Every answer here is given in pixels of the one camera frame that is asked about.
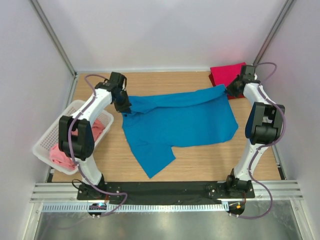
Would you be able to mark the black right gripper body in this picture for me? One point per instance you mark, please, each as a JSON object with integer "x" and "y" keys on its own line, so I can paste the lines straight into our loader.
{"x": 238, "y": 80}

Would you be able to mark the blue t shirt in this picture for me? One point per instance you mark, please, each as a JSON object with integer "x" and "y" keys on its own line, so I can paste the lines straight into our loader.
{"x": 157, "y": 123}

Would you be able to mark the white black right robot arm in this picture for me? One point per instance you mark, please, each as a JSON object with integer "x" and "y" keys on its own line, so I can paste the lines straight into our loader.
{"x": 265, "y": 126}

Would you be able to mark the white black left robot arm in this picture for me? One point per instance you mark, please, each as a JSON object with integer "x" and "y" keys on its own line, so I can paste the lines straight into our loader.
{"x": 75, "y": 136}

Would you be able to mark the folded dark red t shirt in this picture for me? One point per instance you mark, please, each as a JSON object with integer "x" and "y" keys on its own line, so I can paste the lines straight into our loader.
{"x": 230, "y": 97}

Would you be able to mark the folded magenta t shirt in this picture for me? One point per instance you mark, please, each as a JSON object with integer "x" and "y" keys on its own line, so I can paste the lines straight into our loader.
{"x": 225, "y": 74}

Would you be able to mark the white perforated plastic basket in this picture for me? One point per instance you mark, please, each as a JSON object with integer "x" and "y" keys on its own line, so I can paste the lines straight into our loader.
{"x": 50, "y": 137}

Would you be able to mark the pink t shirt in basket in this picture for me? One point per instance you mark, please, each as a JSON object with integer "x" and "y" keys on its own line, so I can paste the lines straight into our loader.
{"x": 59, "y": 158}

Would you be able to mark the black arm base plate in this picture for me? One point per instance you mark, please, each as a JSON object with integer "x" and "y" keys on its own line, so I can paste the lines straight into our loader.
{"x": 165, "y": 191}

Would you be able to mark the aluminium rail frame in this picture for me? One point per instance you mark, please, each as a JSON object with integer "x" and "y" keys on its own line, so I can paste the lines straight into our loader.
{"x": 65, "y": 192}

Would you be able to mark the white slotted cable duct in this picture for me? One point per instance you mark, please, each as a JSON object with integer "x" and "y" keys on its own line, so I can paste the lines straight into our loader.
{"x": 99, "y": 207}

